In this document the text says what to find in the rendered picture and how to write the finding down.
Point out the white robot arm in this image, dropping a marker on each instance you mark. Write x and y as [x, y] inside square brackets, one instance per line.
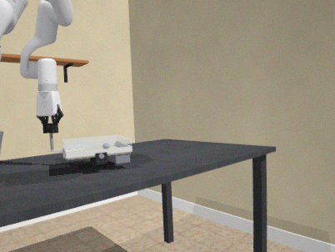
[45, 69]

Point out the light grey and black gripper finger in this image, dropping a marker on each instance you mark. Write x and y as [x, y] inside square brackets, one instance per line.
[55, 120]
[44, 123]

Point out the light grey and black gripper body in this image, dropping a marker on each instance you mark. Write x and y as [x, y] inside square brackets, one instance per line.
[48, 102]

